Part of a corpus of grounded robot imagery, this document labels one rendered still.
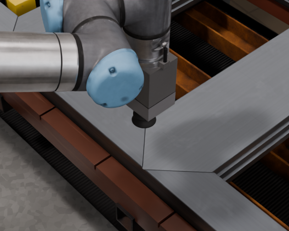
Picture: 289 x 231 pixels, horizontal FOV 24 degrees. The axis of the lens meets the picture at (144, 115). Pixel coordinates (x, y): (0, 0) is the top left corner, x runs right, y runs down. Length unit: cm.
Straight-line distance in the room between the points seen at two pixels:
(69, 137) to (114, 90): 50
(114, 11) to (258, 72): 55
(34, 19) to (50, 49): 75
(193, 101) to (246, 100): 11
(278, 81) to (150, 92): 43
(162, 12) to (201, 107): 40
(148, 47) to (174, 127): 32
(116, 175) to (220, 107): 26
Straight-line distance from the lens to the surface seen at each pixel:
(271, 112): 135
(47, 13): 94
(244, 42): 179
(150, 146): 126
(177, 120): 131
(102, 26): 88
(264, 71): 144
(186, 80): 167
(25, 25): 156
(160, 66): 104
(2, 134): 157
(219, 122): 131
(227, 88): 139
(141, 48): 102
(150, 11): 97
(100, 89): 83
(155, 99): 108
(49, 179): 146
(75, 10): 92
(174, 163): 124
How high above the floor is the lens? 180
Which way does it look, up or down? 45 degrees down
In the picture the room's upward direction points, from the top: straight up
